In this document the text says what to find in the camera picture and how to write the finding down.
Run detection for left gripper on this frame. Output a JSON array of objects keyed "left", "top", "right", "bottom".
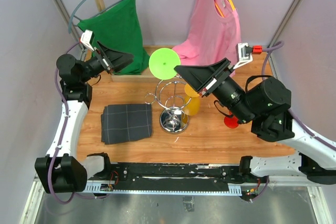
[{"left": 79, "top": 40, "right": 133, "bottom": 83}]

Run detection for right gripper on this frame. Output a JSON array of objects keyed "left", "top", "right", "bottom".
[{"left": 174, "top": 57, "right": 257, "bottom": 124}]

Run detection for green wine glass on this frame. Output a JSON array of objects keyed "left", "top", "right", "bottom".
[{"left": 149, "top": 48, "right": 181, "bottom": 80}]

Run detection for red wine glass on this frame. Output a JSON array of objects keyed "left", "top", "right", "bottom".
[{"left": 224, "top": 113, "right": 239, "bottom": 129}]

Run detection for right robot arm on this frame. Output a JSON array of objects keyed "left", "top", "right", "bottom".
[{"left": 174, "top": 59, "right": 335, "bottom": 185}]

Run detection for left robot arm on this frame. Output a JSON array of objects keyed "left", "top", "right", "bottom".
[{"left": 35, "top": 42, "right": 134, "bottom": 195}]

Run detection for chrome wine glass rack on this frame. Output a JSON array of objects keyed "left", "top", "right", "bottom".
[{"left": 144, "top": 74, "right": 192, "bottom": 134}]

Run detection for green t-shirt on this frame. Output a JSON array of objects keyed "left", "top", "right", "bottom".
[{"left": 78, "top": 0, "right": 150, "bottom": 75}]

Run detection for pink t-shirt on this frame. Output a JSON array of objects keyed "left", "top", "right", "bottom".
[{"left": 173, "top": 0, "right": 241, "bottom": 66}]

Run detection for dark grey checked cloth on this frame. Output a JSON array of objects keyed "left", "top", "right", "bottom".
[{"left": 101, "top": 103, "right": 153, "bottom": 145}]

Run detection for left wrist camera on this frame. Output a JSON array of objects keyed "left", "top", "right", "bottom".
[{"left": 80, "top": 29, "right": 95, "bottom": 52}]

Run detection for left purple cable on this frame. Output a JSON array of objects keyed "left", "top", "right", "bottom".
[{"left": 47, "top": 41, "right": 111, "bottom": 205}]

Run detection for purple cable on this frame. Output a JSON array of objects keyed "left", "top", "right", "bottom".
[
  {"left": 47, "top": 41, "right": 111, "bottom": 205},
  {"left": 253, "top": 40, "right": 336, "bottom": 151}
]

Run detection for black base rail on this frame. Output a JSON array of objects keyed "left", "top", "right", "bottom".
[{"left": 81, "top": 162, "right": 263, "bottom": 192}]

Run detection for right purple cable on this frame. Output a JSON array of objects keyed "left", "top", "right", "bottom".
[{"left": 253, "top": 40, "right": 336, "bottom": 151}]

